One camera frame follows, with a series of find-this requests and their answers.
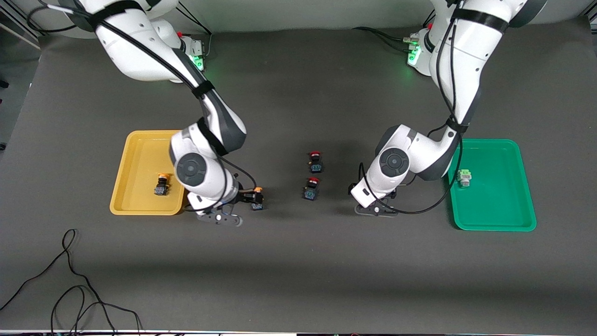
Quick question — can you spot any long black loose cable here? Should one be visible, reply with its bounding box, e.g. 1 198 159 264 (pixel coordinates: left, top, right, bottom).
0 229 143 336

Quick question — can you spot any green plastic tray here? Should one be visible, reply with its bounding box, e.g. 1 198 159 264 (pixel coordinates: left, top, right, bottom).
444 139 537 232

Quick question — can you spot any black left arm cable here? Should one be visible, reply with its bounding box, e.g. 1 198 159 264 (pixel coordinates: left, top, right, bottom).
357 0 465 215

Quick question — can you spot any grey metal frame rail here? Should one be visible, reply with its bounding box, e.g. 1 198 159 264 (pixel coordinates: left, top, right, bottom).
0 9 47 49

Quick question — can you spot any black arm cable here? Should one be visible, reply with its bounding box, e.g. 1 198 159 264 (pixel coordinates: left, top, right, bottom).
26 0 258 213
357 0 465 215

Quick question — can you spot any yellow plastic tray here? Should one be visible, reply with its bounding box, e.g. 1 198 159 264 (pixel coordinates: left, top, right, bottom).
110 130 194 216

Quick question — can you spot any dark grey table mat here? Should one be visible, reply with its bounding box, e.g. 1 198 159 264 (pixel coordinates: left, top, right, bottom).
0 16 597 333

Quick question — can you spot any looped black loose cable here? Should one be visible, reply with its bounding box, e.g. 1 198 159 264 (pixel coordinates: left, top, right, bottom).
50 285 117 336

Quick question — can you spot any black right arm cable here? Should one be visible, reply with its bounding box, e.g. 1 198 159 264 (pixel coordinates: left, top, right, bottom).
26 0 258 213

